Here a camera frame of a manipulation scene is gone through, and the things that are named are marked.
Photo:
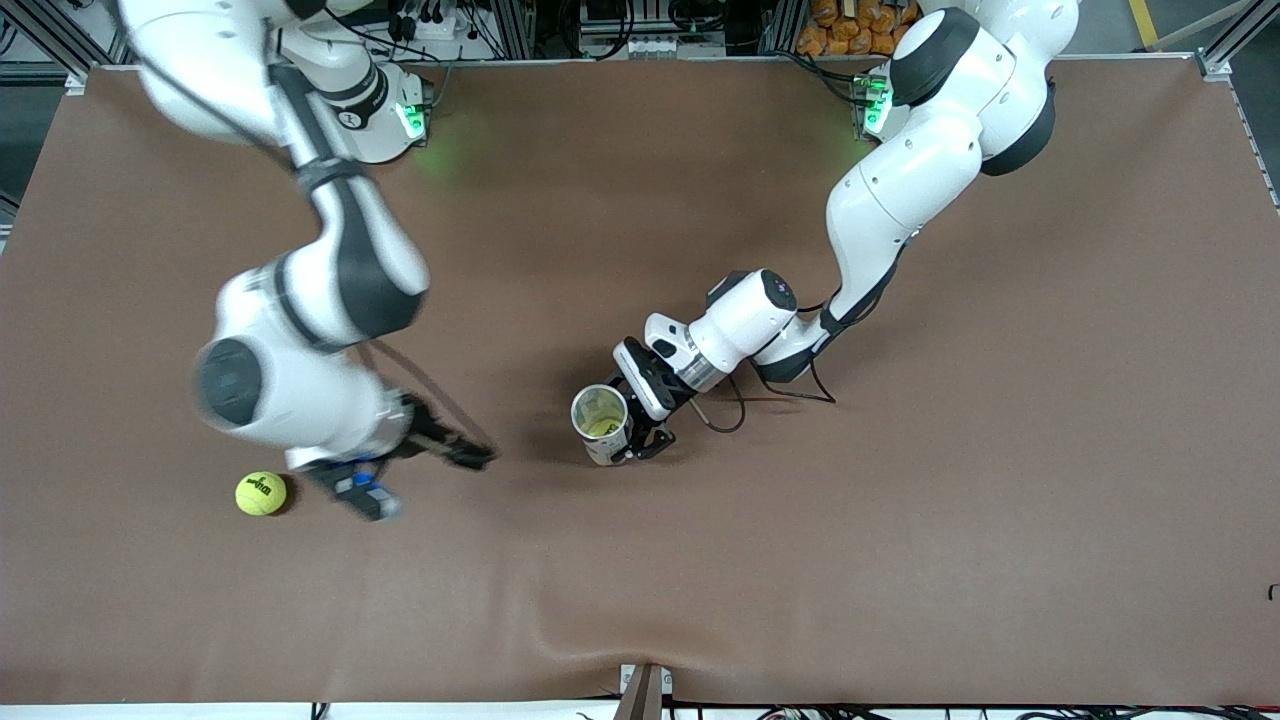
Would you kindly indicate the aluminium frame profile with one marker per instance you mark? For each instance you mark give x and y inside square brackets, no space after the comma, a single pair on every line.
[60,40]
[1240,30]

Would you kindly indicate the white power strip black plugs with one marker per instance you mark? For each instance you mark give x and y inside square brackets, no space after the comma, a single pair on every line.
[420,20]

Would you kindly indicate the small white power strip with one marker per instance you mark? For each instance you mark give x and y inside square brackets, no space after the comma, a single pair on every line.
[655,46]

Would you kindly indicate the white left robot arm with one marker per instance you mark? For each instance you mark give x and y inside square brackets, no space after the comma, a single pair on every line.
[900,190]

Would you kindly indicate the bag of orange items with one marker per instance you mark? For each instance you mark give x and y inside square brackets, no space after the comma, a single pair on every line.
[850,30]

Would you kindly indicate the blue white tennis ball can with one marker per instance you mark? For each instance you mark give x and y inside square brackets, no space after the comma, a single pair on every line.
[608,452]

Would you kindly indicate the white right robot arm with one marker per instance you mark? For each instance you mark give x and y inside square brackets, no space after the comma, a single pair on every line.
[340,270]

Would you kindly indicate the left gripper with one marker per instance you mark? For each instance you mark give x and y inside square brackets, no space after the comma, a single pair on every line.
[662,381]

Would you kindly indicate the brown table mat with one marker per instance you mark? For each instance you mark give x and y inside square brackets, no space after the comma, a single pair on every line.
[640,560]

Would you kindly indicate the metal bracket with brown post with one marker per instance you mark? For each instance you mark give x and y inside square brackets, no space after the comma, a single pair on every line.
[643,695]

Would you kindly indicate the aluminium frame post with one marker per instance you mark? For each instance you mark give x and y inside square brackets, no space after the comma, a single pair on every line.
[515,30]
[780,28]

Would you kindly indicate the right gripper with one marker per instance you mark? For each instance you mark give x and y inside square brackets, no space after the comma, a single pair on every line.
[429,431]

